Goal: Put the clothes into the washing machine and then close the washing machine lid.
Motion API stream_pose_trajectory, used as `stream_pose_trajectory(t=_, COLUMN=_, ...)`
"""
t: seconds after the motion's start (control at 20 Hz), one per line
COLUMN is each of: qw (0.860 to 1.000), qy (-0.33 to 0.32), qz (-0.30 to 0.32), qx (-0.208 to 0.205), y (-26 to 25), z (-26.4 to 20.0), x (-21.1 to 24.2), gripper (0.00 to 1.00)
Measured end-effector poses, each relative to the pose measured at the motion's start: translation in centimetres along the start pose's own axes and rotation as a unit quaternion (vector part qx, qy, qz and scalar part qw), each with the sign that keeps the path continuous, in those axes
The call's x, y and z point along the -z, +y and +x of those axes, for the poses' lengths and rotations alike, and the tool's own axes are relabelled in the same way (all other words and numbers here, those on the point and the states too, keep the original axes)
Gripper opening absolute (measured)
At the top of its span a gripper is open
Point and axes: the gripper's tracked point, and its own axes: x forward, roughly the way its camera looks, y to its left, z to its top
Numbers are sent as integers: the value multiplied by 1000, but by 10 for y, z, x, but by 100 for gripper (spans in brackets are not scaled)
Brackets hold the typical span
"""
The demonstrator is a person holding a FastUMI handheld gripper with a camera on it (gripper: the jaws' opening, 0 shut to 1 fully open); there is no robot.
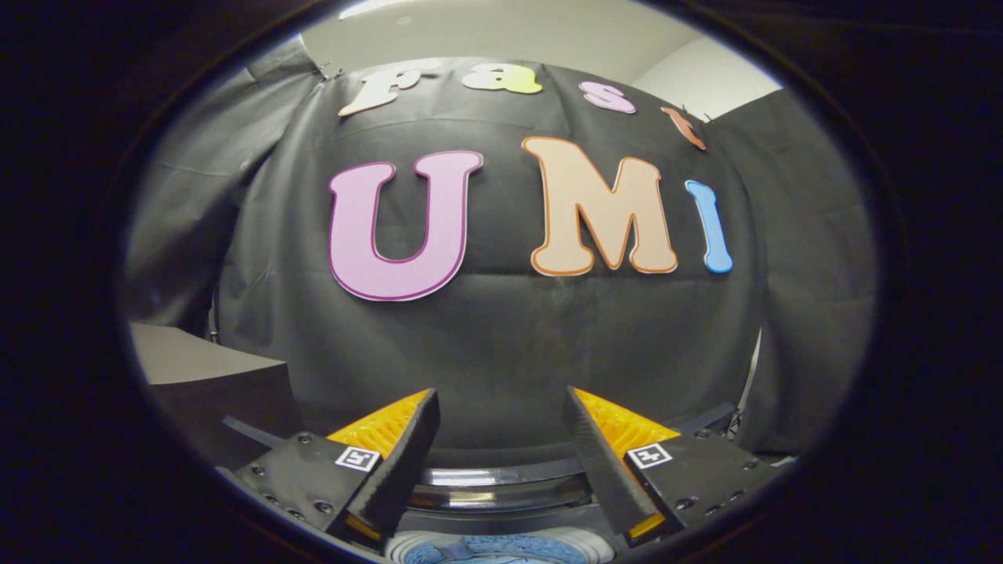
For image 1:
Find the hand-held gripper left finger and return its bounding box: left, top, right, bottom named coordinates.
left=215, top=388, right=441, bottom=553

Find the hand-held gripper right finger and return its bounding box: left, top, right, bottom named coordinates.
left=563, top=386, right=784, bottom=549

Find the light blue shirt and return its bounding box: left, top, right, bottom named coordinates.
left=404, top=535, right=588, bottom=564

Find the black backdrop cloth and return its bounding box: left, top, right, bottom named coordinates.
left=121, top=39, right=878, bottom=471

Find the grey cabinet with beige door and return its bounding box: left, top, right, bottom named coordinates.
left=129, top=321, right=302, bottom=471

